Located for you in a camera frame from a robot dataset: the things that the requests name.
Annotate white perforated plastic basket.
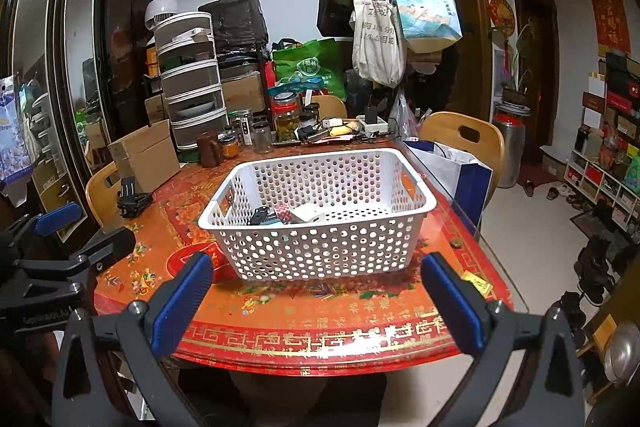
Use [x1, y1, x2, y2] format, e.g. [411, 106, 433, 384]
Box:
[197, 148, 438, 282]

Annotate tall glass jar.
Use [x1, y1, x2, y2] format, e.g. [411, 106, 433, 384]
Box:
[235, 109, 255, 142]

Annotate black cable bundle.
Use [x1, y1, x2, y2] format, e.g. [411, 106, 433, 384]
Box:
[297, 119, 331, 142]

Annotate blue and white packet bag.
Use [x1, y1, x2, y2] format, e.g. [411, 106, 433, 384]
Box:
[0, 76, 33, 198]

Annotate blue printed shopping bag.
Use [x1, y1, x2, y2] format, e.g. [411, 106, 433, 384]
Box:
[390, 0, 463, 54]

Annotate metal pot lid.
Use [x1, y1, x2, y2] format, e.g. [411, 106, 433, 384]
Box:
[602, 322, 640, 388]

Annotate white and blue paper bag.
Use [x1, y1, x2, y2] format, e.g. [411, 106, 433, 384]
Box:
[404, 139, 495, 233]

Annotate yellow packet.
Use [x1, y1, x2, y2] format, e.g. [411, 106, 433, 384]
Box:
[461, 271, 493, 298]

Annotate green shopping bag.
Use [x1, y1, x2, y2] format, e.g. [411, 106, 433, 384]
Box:
[271, 39, 348, 100]

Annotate small cardboard box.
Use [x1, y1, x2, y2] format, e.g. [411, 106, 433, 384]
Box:
[144, 94, 168, 125]

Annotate white cubby shelf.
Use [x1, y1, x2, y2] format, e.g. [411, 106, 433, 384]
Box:
[564, 147, 640, 235]

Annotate black spring clamp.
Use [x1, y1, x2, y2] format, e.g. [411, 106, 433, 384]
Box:
[116, 176, 153, 219]

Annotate white desk fan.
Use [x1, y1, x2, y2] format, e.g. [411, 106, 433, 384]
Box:
[145, 0, 187, 30]

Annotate white plastic drawer tower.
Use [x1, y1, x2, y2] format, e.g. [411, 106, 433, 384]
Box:
[154, 11, 230, 145]

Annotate beige canvas tote bag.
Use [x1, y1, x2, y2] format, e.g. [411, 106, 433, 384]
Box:
[352, 0, 407, 86]

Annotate small white box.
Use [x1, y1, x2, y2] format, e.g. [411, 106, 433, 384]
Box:
[290, 203, 326, 225]

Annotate stack of gift boxes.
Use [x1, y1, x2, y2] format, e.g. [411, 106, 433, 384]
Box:
[580, 52, 640, 168]

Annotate metal canister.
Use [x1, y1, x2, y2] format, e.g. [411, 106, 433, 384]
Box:
[492, 103, 527, 188]

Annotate brown cardboard box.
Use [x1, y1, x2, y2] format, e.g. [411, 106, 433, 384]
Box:
[107, 119, 182, 192]

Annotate dark wooden door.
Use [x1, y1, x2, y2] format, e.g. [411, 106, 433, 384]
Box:
[515, 0, 560, 148]
[415, 0, 493, 122]

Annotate dark wooden wardrobe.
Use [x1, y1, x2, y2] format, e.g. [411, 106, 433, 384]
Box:
[0, 0, 161, 248]

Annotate white power strip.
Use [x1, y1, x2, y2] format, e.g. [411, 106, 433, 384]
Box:
[357, 114, 390, 134]

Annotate red wall poster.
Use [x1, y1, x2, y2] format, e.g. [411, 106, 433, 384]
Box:
[587, 0, 632, 56]

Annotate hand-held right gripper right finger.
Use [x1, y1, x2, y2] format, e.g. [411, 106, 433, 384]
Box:
[421, 252, 586, 427]

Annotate wooden chair with handle cutout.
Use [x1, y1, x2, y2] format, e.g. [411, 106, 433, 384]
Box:
[85, 159, 126, 230]
[305, 95, 348, 120]
[417, 111, 505, 202]

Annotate cardboard box under shelf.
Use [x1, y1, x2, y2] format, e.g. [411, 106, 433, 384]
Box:
[220, 72, 266, 112]

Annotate black bag on shelf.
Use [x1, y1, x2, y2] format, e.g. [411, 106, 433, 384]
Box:
[198, 0, 269, 52]

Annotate potted plant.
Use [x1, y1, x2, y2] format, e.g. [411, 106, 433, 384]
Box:
[500, 24, 533, 108]

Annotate dark boots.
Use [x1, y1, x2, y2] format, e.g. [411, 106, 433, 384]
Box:
[575, 234, 621, 305]

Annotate black hanging bag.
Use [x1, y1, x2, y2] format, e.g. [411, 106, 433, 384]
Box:
[316, 0, 357, 38]

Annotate large pickle jar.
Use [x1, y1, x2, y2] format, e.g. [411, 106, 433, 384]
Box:
[272, 92, 303, 142]

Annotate red round wall ornament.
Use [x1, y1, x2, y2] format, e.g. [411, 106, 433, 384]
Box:
[487, 0, 516, 38]

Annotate empty glass jar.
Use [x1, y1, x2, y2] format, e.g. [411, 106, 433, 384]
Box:
[252, 122, 273, 154]

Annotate clear plastic bag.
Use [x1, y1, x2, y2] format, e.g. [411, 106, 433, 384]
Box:
[389, 89, 418, 140]

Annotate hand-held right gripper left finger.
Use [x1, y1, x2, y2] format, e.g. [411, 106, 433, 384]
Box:
[52, 252, 216, 427]

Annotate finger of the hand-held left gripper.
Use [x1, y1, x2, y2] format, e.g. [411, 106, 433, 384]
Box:
[7, 202, 83, 238]
[12, 227, 137, 308]

